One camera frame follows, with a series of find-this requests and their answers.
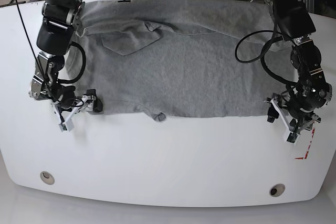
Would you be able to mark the red tape rectangle marking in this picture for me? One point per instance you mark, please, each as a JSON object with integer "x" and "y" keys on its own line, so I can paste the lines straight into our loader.
{"x": 309, "y": 146}

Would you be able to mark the table cable grommet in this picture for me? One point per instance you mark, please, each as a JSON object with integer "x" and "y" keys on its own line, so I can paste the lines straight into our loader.
{"x": 47, "y": 178}
{"x": 277, "y": 190}

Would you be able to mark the grey t-shirt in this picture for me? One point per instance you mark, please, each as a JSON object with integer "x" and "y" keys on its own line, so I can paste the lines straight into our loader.
{"x": 186, "y": 58}

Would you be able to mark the right table cable grommet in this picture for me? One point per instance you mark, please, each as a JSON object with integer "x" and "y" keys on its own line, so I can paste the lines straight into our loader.
{"x": 277, "y": 190}

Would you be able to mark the left table cable grommet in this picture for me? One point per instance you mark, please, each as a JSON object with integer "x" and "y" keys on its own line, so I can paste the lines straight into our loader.
{"x": 47, "y": 178}

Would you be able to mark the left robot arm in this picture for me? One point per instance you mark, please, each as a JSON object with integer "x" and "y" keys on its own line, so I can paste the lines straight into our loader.
{"x": 296, "y": 105}

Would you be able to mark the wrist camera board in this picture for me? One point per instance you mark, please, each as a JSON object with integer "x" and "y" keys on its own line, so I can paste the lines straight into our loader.
{"x": 291, "y": 137}
{"x": 66, "y": 126}

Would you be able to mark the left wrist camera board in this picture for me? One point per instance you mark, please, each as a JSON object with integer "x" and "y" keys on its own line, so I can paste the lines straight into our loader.
{"x": 291, "y": 137}

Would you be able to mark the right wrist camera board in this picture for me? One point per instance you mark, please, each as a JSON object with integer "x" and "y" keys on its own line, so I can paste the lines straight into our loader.
{"x": 66, "y": 126}

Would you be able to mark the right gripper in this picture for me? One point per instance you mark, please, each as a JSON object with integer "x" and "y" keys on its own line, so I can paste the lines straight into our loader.
{"x": 68, "y": 105}

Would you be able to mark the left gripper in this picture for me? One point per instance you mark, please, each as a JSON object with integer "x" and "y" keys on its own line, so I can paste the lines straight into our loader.
{"x": 294, "y": 119}

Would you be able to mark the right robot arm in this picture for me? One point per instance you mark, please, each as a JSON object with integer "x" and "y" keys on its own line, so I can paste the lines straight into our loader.
{"x": 60, "y": 21}

